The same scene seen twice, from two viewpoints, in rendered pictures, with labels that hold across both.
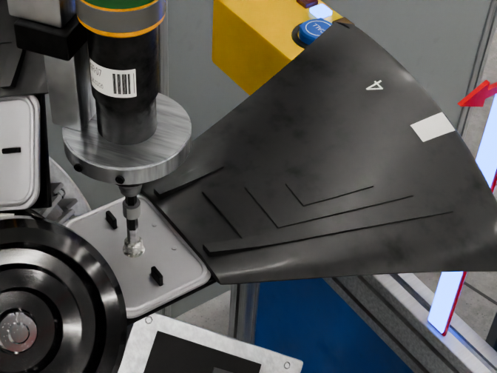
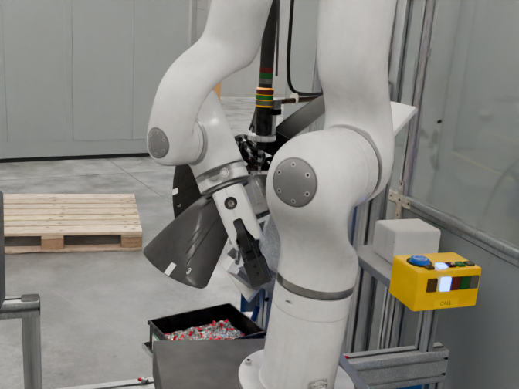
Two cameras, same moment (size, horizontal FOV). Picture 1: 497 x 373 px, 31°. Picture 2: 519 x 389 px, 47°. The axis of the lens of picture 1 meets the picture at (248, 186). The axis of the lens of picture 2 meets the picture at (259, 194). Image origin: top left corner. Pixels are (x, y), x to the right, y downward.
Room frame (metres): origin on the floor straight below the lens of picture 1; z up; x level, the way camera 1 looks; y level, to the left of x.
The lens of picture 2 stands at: (0.83, -1.30, 1.51)
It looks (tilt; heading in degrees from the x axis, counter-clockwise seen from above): 15 degrees down; 108
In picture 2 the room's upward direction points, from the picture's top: 4 degrees clockwise
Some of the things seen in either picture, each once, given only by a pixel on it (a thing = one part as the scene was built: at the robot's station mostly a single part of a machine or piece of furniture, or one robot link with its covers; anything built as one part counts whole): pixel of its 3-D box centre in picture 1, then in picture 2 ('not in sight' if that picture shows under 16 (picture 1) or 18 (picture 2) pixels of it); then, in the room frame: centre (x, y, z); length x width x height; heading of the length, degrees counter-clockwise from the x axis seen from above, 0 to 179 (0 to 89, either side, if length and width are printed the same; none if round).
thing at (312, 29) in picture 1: (318, 33); (419, 261); (0.79, -0.06, 1.08); 0.04 x 0.04 x 0.02
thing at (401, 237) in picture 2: not in sight; (403, 238); (0.72, 0.58, 0.92); 0.17 x 0.16 x 0.11; 38
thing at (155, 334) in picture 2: not in sight; (206, 339); (0.36, -0.19, 0.85); 0.22 x 0.17 x 0.07; 53
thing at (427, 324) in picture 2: not in sight; (427, 324); (0.83, -0.03, 0.92); 0.03 x 0.03 x 0.12; 38
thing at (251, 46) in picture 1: (288, 55); (433, 282); (0.83, -0.03, 1.02); 0.16 x 0.10 x 0.11; 38
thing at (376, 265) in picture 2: not in sight; (405, 268); (0.74, 0.50, 0.85); 0.36 x 0.24 x 0.03; 128
